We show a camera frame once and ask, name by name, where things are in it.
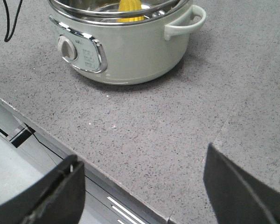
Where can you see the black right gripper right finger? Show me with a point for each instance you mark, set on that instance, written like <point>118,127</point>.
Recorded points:
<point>236,196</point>

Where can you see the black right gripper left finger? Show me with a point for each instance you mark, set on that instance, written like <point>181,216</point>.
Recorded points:
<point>57,198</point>

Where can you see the yellow corn cob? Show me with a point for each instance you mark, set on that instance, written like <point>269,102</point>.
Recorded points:
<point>130,5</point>

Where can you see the pale green electric cooking pot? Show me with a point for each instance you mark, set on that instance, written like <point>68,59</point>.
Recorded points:
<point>98,47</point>

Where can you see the grey cabinet below counter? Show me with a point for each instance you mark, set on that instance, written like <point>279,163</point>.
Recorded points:
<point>27,155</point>

